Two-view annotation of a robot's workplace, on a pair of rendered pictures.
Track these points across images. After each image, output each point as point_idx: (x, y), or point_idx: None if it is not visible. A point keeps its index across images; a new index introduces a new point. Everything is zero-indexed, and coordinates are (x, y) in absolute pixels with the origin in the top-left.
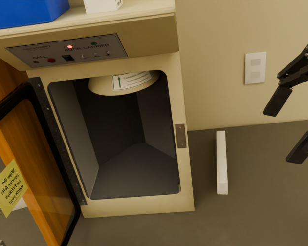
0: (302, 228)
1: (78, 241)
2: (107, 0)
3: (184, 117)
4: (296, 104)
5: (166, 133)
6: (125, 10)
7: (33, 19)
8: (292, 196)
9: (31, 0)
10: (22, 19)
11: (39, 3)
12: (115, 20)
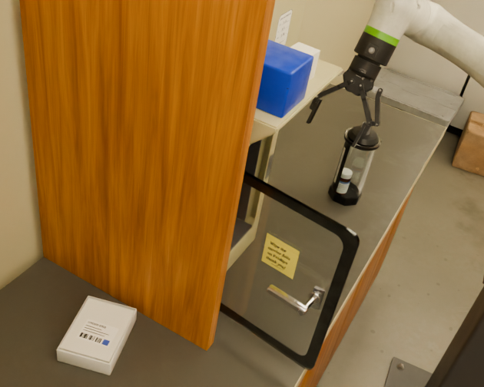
0: (316, 203)
1: (220, 325)
2: (313, 71)
3: (274, 147)
4: None
5: None
6: (320, 76)
7: (299, 100)
8: (289, 187)
9: (303, 86)
10: (296, 102)
11: (305, 87)
12: (326, 85)
